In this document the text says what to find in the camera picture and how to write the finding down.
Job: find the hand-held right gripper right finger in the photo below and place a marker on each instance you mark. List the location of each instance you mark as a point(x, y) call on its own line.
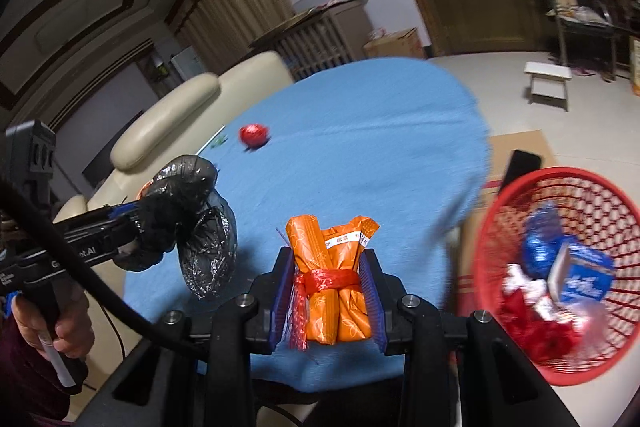
point(375, 302)

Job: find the black television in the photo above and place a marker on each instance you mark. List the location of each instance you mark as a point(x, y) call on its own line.
point(100, 167)

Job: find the orange packet bundle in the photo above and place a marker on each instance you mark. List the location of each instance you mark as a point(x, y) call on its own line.
point(330, 257)

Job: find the pink slipper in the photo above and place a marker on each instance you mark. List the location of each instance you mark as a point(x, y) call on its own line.
point(582, 72)

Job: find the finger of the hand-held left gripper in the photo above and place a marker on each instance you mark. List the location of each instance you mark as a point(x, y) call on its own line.
point(100, 216)

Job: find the small white stool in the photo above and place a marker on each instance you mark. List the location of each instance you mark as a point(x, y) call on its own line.
point(547, 71)

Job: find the blue tablecloth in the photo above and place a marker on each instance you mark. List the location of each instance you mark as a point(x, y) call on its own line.
point(350, 147)

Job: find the white refrigerator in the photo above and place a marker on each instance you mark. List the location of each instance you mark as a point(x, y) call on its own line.
point(187, 64)

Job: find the person's left forearm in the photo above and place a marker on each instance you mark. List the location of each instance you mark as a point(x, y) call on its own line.
point(25, 382)

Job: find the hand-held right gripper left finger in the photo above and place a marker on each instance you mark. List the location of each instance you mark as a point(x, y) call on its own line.
point(282, 302)

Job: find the dark flat board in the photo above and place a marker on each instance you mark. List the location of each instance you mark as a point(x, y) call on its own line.
point(522, 167)

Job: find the wooden crib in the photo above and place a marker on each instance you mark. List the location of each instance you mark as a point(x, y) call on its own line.
point(325, 42)

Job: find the brown cardboard box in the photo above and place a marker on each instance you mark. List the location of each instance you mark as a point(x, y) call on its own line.
point(395, 44)

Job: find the white straw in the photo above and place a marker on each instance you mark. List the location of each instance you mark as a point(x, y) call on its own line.
point(211, 139)

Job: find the red plastic mesh basket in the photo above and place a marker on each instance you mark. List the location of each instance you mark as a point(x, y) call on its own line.
point(565, 173)

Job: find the green candy wrapper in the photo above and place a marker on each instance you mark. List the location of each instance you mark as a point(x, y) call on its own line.
point(218, 140)

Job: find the blue white carton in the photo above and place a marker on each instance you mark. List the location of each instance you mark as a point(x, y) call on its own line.
point(580, 277)

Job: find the beige leather sofa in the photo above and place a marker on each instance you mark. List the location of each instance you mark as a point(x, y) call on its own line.
point(165, 122)

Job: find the black plastic bag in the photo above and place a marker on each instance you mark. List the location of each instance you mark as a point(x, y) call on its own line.
point(200, 227)

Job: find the person's left hand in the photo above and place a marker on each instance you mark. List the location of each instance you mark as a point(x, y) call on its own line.
point(75, 322)

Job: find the orange printed carton box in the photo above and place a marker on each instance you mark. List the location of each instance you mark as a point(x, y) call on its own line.
point(635, 67)

